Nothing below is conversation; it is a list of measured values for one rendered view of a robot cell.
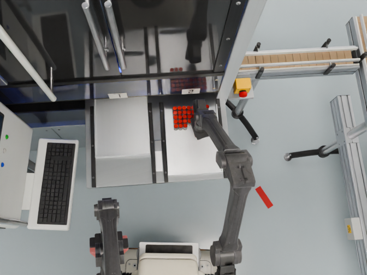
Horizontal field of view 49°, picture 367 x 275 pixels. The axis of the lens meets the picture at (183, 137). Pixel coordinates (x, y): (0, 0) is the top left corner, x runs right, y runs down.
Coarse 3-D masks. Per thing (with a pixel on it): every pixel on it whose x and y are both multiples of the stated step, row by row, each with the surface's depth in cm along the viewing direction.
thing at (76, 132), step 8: (32, 128) 226; (40, 128) 227; (48, 128) 228; (56, 128) 229; (64, 128) 230; (72, 128) 231; (80, 128) 233; (32, 136) 241; (40, 136) 243; (48, 136) 244; (56, 136) 245; (64, 136) 247; (72, 136) 248; (80, 136) 249; (32, 144) 258; (80, 144) 267
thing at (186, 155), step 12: (216, 108) 198; (168, 120) 199; (168, 132) 198; (180, 132) 198; (192, 132) 198; (168, 144) 196; (180, 144) 196; (192, 144) 197; (204, 144) 197; (168, 156) 195; (180, 156) 195; (192, 156) 195; (204, 156) 195; (168, 168) 190; (180, 168) 193; (192, 168) 194; (204, 168) 194; (216, 168) 194
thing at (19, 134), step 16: (0, 112) 163; (0, 128) 164; (16, 128) 182; (0, 144) 165; (16, 144) 183; (0, 160) 166; (16, 160) 183; (0, 176) 167; (16, 176) 184; (0, 192) 167; (16, 192) 185; (0, 208) 168; (16, 208) 186; (0, 224) 170
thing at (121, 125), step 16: (96, 112) 199; (112, 112) 199; (128, 112) 200; (144, 112) 200; (96, 128) 197; (112, 128) 197; (128, 128) 197; (144, 128) 198; (96, 144) 194; (112, 144) 195; (128, 144) 195; (144, 144) 196
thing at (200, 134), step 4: (192, 120) 183; (192, 124) 183; (196, 128) 177; (196, 132) 182; (200, 132) 180; (204, 132) 182; (196, 136) 182; (200, 136) 182; (204, 136) 182; (208, 136) 183
